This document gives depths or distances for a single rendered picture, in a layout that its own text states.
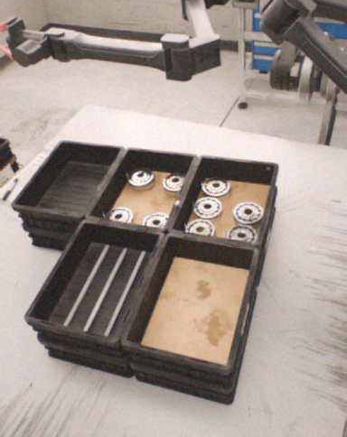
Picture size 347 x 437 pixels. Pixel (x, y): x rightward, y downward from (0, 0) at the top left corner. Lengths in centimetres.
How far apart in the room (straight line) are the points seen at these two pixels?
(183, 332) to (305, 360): 37
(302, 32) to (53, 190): 116
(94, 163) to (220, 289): 82
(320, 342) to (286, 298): 18
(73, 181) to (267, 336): 96
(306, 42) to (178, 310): 81
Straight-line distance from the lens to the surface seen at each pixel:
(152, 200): 170
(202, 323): 136
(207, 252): 144
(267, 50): 340
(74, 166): 196
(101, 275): 152
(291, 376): 144
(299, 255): 167
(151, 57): 122
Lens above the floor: 200
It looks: 44 degrees down
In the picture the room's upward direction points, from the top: 9 degrees counter-clockwise
